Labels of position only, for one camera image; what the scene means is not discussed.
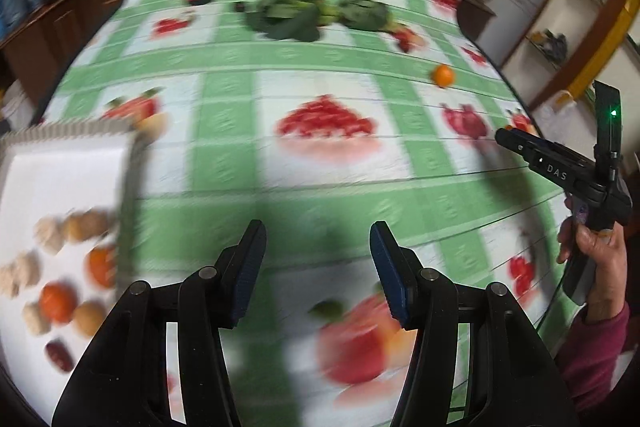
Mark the brown round fruit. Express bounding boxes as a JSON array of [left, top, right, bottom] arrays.
[[62, 209, 113, 242], [72, 301, 108, 337]]

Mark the red jujube date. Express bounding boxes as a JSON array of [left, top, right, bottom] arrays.
[[45, 341, 75, 373]]

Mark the brown wooden cabinet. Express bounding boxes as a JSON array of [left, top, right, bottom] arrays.
[[0, 0, 131, 108]]

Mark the person's right hand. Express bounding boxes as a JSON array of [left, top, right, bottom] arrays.
[[557, 197, 629, 324]]

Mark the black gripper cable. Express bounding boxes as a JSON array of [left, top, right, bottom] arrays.
[[535, 269, 568, 338]]

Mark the person's right forearm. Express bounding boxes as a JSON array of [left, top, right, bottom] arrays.
[[552, 302, 638, 418]]

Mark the white wall shelf unit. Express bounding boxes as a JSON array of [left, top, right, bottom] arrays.
[[475, 0, 640, 108]]

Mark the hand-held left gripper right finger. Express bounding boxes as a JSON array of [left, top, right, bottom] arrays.
[[370, 222, 581, 427]]

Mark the small orange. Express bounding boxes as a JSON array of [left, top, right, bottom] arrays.
[[432, 64, 457, 88]]

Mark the beige rough lumpy fruit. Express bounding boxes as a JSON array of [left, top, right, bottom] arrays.
[[22, 302, 53, 335], [34, 217, 65, 254], [0, 251, 41, 298]]

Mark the white tray with striped rim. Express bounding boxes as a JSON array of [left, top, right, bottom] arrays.
[[0, 119, 148, 408]]

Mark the leafy green vegetable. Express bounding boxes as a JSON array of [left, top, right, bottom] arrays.
[[245, 0, 333, 42], [337, 0, 393, 30]]

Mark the green checked fruit-print tablecloth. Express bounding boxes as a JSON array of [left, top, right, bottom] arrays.
[[0, 0, 571, 427]]

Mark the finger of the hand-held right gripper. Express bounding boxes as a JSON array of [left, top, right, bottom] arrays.
[[495, 128, 547, 164]]

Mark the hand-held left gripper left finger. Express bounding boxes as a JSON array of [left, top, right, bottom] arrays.
[[51, 219, 267, 427]]

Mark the blue thermos jug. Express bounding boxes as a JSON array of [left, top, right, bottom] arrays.
[[0, 0, 22, 35]]

